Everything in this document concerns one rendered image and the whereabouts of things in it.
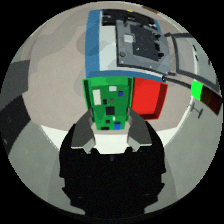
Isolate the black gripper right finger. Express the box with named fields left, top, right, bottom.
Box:
left=127, top=106, right=166, bottom=174

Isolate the green circuit board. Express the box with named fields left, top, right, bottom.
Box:
left=89, top=85, right=129, bottom=131

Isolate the red open-top bin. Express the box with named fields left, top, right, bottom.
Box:
left=131, top=77, right=168, bottom=120

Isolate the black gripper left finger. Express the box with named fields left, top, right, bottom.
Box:
left=59, top=107, right=96, bottom=178

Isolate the green bin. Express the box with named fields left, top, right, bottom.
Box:
left=82, top=76, right=133, bottom=110

